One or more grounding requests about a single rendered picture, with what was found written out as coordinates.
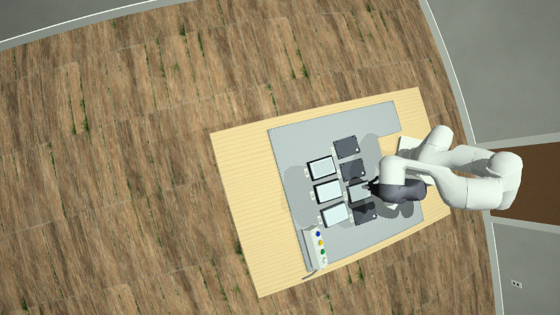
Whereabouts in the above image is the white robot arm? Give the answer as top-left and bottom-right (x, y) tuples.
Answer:
(378, 125), (523, 211)

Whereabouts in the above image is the white button panel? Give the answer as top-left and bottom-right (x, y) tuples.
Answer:
(301, 224), (329, 280)

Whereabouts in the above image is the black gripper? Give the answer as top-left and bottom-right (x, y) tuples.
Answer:
(361, 175), (379, 198)

